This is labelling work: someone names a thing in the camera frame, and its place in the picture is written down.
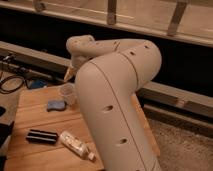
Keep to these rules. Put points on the yellow-tipped gripper finger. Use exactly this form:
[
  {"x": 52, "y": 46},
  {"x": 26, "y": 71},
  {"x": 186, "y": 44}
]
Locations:
[{"x": 69, "y": 74}]

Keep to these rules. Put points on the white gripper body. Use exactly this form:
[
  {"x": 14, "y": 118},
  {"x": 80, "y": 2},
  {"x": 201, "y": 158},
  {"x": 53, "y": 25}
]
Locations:
[{"x": 77, "y": 62}]

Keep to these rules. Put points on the translucent white cup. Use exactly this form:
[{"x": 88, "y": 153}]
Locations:
[{"x": 67, "y": 92}]

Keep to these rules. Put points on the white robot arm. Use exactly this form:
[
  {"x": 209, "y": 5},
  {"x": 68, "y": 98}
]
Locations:
[{"x": 107, "y": 73}]

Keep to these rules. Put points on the blue sponge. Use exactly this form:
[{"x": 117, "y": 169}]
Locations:
[{"x": 56, "y": 105}]

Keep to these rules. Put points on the blue object on floor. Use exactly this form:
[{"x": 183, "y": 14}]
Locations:
[{"x": 37, "y": 84}]

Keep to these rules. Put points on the clear plastic bottle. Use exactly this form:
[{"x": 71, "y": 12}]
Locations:
[{"x": 76, "y": 145}]

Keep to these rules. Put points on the black rectangular case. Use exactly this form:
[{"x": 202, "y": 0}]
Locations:
[{"x": 38, "y": 136}]

